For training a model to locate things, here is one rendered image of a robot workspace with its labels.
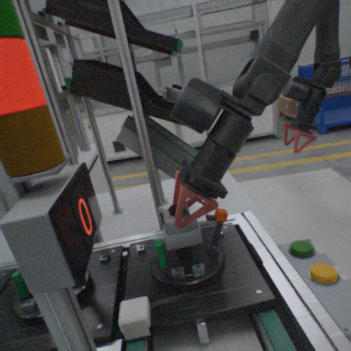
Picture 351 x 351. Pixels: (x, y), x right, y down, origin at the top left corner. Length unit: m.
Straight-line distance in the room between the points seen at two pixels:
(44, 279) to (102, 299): 0.30
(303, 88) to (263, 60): 0.56
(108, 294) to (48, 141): 0.36
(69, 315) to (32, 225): 0.14
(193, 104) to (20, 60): 0.25
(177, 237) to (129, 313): 0.14
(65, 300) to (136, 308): 0.17
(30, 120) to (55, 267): 0.12
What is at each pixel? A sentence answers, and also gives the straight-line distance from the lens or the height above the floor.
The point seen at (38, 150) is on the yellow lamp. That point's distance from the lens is 0.26.
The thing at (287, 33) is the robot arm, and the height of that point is 1.34.
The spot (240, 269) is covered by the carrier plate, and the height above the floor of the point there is 0.97.
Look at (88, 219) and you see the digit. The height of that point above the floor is 1.20.
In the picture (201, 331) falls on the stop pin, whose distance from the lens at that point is 0.48.
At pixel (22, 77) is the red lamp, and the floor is 1.33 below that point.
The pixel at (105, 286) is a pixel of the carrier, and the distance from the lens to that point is 0.58.
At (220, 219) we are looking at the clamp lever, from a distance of 0.51.
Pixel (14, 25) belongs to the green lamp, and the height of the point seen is 1.37.
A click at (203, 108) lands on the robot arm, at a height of 1.26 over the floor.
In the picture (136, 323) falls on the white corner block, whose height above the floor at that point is 0.98.
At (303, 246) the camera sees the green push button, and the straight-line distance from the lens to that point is 0.59.
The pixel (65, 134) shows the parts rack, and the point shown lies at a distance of 0.67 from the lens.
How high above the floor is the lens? 1.32
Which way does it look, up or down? 21 degrees down
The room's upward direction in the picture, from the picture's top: 11 degrees counter-clockwise
